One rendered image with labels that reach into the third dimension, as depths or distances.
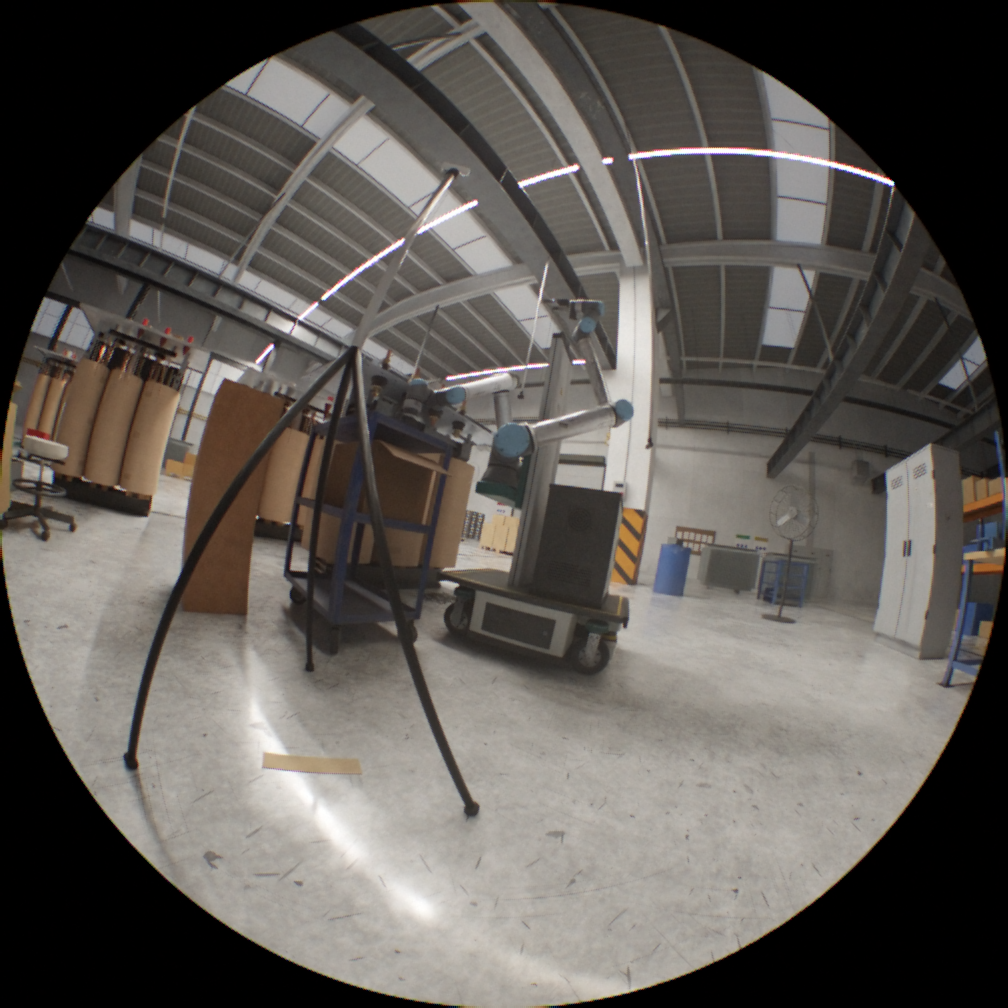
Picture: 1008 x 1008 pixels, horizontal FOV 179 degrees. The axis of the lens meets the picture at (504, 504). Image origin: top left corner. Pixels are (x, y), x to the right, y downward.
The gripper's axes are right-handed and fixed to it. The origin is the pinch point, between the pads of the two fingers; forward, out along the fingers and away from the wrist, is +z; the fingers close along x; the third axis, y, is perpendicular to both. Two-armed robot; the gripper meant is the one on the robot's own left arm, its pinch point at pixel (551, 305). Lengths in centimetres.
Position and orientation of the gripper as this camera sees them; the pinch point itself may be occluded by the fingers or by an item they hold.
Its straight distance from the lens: 212.9
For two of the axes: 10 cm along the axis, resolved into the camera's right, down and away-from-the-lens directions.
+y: 1.7, -9.3, -3.2
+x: -5.4, 1.9, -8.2
